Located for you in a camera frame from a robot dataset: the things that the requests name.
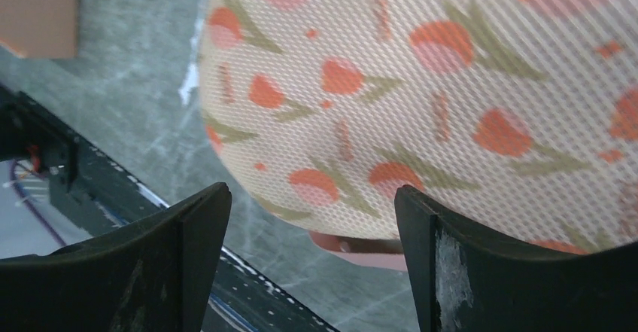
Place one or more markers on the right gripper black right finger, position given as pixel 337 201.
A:
pixel 466 276

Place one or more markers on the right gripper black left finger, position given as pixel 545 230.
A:
pixel 154 274

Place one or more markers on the floral mesh laundry bag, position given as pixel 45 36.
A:
pixel 519 114

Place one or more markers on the orange plastic file organizer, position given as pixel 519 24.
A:
pixel 40 29

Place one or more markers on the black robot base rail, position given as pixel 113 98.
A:
pixel 98 196

